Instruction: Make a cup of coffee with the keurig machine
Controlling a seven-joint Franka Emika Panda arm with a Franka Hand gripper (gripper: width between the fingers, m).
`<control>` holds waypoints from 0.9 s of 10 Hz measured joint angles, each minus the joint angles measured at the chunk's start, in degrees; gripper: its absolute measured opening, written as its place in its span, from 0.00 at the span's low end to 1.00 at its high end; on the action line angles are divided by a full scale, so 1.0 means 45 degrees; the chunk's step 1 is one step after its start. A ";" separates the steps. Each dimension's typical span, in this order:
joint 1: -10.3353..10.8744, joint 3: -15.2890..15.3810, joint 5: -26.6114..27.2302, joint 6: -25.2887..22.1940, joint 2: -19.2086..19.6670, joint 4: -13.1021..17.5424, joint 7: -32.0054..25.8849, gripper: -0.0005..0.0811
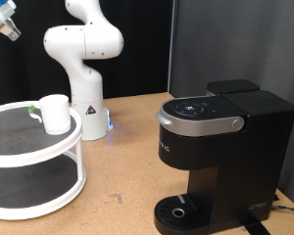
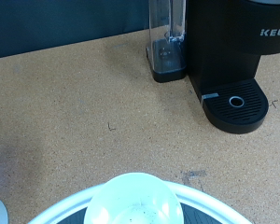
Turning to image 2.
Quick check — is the black Keurig coffee machine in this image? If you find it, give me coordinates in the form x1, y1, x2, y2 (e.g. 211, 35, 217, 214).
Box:
185, 0, 280, 135

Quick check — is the clear water reservoir black lid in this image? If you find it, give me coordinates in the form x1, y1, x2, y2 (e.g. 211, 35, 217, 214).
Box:
145, 0, 189, 84

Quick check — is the black drip tray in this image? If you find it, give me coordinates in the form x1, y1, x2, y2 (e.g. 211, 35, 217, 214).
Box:
201, 77, 270, 135

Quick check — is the white two-tier turntable shelf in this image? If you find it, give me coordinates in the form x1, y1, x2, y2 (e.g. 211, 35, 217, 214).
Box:
27, 180, 254, 224

